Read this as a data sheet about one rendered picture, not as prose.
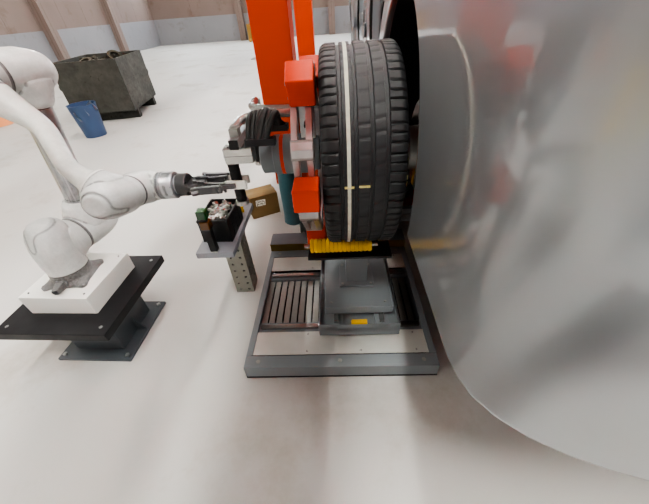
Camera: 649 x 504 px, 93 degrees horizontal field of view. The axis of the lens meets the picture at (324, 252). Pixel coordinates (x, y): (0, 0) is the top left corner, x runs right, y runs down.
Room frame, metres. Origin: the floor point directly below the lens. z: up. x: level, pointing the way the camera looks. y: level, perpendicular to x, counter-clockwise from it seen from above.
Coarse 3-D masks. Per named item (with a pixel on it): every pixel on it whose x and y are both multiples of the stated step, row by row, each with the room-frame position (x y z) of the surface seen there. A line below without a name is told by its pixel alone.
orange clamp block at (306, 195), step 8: (296, 184) 0.79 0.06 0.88; (304, 184) 0.79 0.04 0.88; (312, 184) 0.78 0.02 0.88; (296, 192) 0.75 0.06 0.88; (304, 192) 0.75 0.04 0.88; (312, 192) 0.75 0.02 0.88; (320, 192) 0.81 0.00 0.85; (296, 200) 0.75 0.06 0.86; (304, 200) 0.75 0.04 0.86; (312, 200) 0.75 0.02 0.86; (320, 200) 0.78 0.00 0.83; (296, 208) 0.75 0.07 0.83; (304, 208) 0.75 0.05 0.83; (312, 208) 0.75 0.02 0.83
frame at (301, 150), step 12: (312, 120) 0.93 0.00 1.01; (312, 132) 0.89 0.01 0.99; (300, 144) 0.85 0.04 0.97; (312, 144) 0.85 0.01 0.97; (300, 156) 0.84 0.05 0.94; (312, 156) 0.84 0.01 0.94; (300, 168) 0.86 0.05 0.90; (312, 168) 0.84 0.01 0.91; (300, 216) 0.84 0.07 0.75; (312, 216) 0.84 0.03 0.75; (312, 228) 0.98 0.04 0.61
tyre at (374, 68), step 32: (320, 64) 0.97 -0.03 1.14; (352, 64) 0.96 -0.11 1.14; (384, 64) 0.94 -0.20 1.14; (320, 96) 0.88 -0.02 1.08; (352, 96) 0.87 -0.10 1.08; (384, 96) 0.86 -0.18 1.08; (320, 128) 0.84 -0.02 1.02; (352, 128) 0.82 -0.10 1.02; (384, 128) 0.81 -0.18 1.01; (352, 160) 0.78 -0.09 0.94; (384, 160) 0.78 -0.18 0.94; (352, 192) 0.77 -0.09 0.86; (384, 192) 0.76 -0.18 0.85; (352, 224) 0.79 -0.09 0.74; (384, 224) 0.79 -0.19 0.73
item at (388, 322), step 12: (324, 264) 1.29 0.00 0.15; (384, 264) 1.25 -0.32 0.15; (324, 276) 1.19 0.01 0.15; (324, 288) 1.10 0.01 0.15; (324, 300) 1.02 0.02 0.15; (324, 312) 0.95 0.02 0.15; (384, 312) 0.90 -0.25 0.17; (396, 312) 0.91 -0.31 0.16; (324, 324) 0.86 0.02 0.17; (336, 324) 0.85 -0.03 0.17; (348, 324) 0.85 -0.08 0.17; (360, 324) 0.85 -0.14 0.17; (372, 324) 0.84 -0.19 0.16; (384, 324) 0.84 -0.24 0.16; (396, 324) 0.84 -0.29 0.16
